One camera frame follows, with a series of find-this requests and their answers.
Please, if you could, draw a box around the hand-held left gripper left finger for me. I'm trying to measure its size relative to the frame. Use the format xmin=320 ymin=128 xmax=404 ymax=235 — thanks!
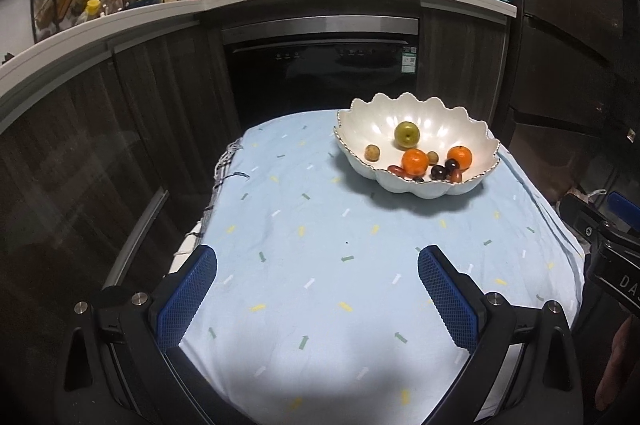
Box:
xmin=55 ymin=245 xmax=218 ymax=425

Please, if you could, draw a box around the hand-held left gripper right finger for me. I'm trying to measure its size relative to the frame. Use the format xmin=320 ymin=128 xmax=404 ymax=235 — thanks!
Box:
xmin=417 ymin=245 xmax=583 ymax=425

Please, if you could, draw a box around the orange mandarin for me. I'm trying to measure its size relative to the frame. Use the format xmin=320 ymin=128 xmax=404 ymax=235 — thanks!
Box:
xmin=402 ymin=148 xmax=430 ymax=176
xmin=447 ymin=146 xmax=473 ymax=171

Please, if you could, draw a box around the yellow-green apple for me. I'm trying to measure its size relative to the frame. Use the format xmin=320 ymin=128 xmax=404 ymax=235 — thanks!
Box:
xmin=394 ymin=121 xmax=420 ymax=150

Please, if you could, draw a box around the white scalloped bowl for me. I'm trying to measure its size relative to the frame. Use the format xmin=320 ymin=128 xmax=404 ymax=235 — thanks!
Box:
xmin=334 ymin=92 xmax=501 ymax=200

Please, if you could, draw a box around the person's right hand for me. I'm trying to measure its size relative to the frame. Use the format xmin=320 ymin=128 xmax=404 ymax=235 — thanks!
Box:
xmin=597 ymin=317 xmax=640 ymax=411

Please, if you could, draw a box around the light blue printed tablecloth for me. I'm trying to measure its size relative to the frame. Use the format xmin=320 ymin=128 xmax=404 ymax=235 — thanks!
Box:
xmin=172 ymin=108 xmax=586 ymax=425

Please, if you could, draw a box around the built-in black dishwasher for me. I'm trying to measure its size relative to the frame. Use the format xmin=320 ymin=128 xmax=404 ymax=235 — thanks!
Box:
xmin=220 ymin=18 xmax=421 ymax=133

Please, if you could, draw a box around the dark refrigerator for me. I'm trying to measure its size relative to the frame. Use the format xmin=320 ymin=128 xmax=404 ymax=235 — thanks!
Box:
xmin=470 ymin=0 xmax=621 ymax=206

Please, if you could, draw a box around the black wire rack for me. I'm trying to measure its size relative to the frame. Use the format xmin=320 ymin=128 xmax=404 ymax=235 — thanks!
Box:
xmin=31 ymin=0 xmax=125 ymax=45

